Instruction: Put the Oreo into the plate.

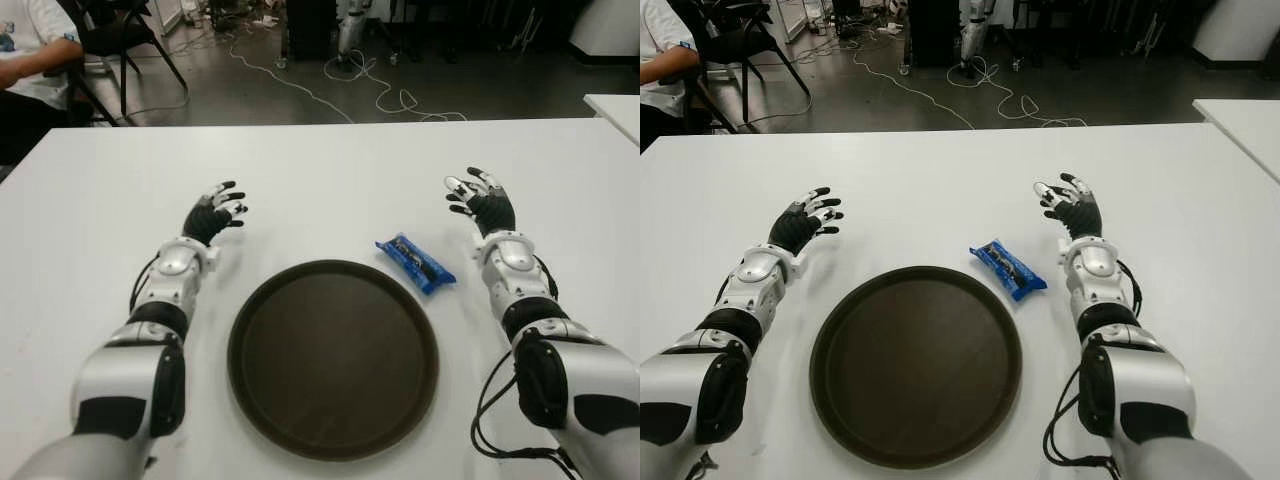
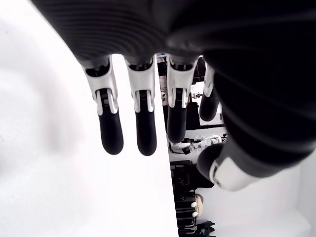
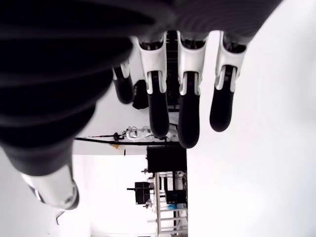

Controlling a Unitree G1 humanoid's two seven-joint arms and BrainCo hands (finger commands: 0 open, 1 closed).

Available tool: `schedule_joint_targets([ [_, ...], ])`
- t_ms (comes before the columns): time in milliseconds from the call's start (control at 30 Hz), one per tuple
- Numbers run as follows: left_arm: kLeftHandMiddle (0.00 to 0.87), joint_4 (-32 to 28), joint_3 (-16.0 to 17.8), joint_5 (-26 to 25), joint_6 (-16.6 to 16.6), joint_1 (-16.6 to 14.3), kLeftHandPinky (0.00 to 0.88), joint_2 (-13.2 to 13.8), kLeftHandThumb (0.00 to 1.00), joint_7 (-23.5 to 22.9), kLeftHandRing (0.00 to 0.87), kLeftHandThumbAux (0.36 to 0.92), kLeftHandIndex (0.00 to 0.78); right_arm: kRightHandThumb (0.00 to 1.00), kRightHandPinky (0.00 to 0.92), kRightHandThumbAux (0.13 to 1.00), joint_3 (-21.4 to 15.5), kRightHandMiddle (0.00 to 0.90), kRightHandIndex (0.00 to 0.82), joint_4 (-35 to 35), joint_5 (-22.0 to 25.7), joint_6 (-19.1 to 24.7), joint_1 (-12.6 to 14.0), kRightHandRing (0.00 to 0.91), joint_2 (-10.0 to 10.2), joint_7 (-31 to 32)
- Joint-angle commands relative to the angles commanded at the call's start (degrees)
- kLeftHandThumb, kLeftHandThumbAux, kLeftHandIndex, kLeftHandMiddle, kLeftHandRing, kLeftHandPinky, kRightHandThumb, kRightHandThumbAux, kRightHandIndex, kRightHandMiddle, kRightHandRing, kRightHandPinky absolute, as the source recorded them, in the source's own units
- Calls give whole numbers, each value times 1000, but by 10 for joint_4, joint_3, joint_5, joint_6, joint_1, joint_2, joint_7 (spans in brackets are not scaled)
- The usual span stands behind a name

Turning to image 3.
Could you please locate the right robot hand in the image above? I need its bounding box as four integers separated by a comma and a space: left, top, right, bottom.
0, 0, 283, 212

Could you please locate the metal shelf rack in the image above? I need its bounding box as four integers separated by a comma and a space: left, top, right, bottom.
147, 171, 188, 237

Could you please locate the black stand device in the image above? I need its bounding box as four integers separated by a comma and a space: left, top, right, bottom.
126, 181, 152, 205

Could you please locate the black bag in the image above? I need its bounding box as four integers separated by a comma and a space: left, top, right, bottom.
132, 79, 150, 111

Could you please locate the black box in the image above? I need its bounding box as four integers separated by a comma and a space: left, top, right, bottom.
147, 146, 188, 173

